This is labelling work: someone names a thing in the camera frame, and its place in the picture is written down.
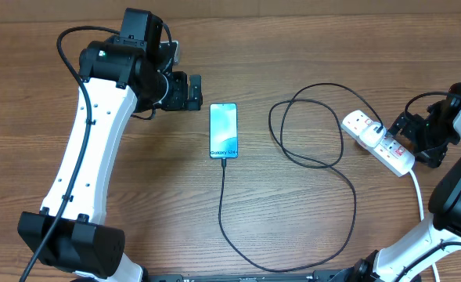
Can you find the white power strip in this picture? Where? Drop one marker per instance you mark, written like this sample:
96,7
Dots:
389,151

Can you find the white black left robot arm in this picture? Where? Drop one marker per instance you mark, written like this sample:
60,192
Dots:
129,75

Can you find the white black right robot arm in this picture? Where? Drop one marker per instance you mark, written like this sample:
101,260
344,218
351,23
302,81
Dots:
437,235

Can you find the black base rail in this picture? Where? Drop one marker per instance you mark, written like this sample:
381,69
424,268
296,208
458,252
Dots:
316,276

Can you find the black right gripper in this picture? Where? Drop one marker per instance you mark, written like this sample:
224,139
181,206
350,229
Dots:
434,156

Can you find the white charger plug adapter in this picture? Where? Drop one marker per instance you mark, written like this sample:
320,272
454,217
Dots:
372,135

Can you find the Samsung Galaxy smartphone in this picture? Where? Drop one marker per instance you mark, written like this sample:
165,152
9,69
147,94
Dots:
223,141

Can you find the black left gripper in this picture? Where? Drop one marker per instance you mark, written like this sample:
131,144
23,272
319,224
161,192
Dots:
181,100

